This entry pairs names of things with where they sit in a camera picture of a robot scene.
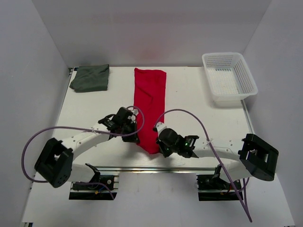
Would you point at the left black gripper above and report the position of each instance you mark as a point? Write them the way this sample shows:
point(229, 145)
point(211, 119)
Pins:
point(133, 138)

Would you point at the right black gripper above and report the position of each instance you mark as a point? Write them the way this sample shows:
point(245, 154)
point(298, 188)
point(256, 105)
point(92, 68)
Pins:
point(165, 153)

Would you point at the red t-shirt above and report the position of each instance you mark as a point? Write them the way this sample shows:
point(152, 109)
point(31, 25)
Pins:
point(149, 96)

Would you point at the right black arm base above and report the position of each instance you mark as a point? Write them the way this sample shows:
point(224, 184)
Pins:
point(212, 188)

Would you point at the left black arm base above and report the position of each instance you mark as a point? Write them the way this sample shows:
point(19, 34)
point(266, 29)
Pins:
point(89, 184)

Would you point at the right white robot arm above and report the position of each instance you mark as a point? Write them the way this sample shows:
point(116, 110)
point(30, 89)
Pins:
point(250, 156)

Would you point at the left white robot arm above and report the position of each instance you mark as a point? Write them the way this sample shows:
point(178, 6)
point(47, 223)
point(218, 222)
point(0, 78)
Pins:
point(56, 161)

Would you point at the folded grey t-shirt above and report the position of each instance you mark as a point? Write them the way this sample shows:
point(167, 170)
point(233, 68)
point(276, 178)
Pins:
point(90, 79)

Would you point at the white plastic basket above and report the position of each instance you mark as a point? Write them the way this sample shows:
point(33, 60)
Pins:
point(229, 77)

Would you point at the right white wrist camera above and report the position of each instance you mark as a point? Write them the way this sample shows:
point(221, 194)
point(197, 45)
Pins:
point(159, 127)

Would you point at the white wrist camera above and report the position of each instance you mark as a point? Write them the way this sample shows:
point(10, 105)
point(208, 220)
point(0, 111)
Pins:
point(135, 113)
point(159, 127)

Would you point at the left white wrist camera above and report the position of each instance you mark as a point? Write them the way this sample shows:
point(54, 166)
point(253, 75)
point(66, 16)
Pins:
point(135, 113)

